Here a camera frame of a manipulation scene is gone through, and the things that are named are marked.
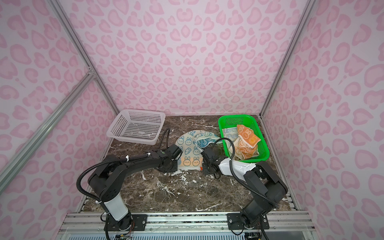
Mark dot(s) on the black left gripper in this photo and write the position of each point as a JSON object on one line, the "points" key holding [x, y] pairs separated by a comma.
{"points": [[175, 169]]}

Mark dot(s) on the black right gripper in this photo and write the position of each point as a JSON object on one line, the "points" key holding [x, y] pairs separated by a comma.
{"points": [[204, 165]]}

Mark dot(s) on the blue bunny pattern towel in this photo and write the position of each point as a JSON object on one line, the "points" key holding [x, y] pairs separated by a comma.
{"points": [[192, 144]]}

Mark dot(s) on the green plastic basket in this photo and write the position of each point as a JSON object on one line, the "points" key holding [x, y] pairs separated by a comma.
{"points": [[250, 122]]}

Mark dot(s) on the white plastic basket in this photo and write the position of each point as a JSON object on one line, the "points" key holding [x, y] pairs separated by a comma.
{"points": [[137, 126]]}

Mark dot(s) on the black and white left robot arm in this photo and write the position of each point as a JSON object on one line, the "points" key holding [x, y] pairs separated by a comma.
{"points": [[97, 181]]}

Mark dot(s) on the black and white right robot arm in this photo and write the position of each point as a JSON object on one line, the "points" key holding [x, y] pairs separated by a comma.
{"points": [[277, 189]]}

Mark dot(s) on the pale blue patterned towel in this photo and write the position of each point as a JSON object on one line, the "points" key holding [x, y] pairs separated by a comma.
{"points": [[230, 133]]}

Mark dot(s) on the orange bunny towel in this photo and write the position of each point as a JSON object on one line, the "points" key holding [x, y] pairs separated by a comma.
{"points": [[246, 145]]}

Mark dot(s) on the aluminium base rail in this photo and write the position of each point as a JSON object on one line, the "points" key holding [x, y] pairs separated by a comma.
{"points": [[282, 225]]}

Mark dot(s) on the aluminium diagonal frame bar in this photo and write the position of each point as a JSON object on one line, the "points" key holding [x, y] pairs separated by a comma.
{"points": [[19, 160]]}

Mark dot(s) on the aluminium frame corner post left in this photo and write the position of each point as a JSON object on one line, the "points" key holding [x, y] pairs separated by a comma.
{"points": [[79, 46]]}

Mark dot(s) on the aluminium frame corner post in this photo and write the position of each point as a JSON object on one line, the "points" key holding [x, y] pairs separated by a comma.
{"points": [[79, 46], [295, 39]]}

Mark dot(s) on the aluminium frame corner post right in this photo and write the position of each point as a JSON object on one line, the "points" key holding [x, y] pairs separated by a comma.
{"points": [[295, 39]]}

